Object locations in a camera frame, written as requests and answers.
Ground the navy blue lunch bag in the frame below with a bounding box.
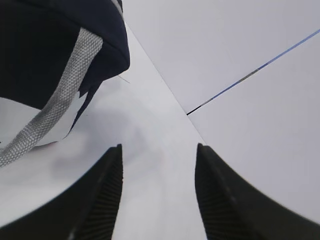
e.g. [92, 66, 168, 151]
[0, 0, 130, 167]

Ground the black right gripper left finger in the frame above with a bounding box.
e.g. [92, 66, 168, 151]
[0, 144, 123, 240]

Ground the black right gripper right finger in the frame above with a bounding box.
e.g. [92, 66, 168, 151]
[194, 143, 320, 240]

